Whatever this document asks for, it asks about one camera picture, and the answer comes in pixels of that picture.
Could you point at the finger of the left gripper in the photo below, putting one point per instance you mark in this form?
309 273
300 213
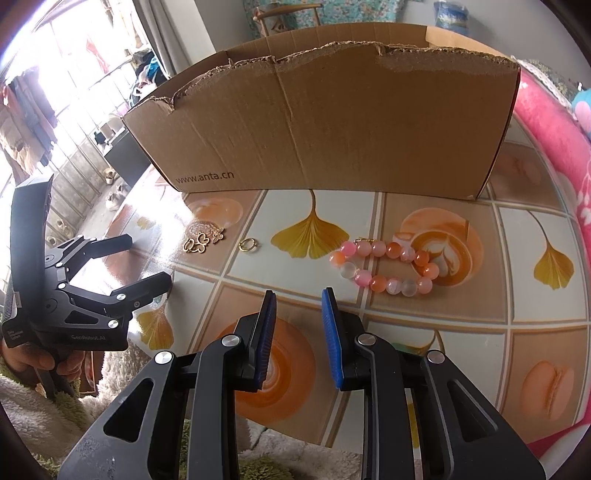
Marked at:
139 294
108 246

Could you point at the wooden chair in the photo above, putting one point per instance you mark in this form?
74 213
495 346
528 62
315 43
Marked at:
276 17

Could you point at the left hand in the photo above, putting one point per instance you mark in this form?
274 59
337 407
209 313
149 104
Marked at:
24 359

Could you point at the blue pillow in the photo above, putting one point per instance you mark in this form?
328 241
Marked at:
581 106

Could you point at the brown cardboard box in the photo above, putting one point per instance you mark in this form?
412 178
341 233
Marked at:
383 107

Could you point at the teal floral hanging cloth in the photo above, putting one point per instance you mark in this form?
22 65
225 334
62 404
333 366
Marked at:
340 11

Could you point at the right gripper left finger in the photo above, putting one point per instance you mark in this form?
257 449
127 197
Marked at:
179 411

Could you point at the gold butterfly pendant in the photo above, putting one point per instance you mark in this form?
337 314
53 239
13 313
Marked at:
201 234

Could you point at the pink floral blanket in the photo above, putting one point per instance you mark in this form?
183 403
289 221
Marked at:
567 147

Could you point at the blue water jug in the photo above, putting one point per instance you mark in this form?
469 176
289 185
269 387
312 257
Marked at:
453 16

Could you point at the dark grey cabinet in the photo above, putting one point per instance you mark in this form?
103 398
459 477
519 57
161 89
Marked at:
127 157

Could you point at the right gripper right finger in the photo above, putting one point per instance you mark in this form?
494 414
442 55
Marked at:
421 413

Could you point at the grey curtain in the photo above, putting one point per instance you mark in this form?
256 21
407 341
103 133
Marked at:
176 33

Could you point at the patterned vinyl tablecloth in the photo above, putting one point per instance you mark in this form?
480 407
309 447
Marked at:
510 306

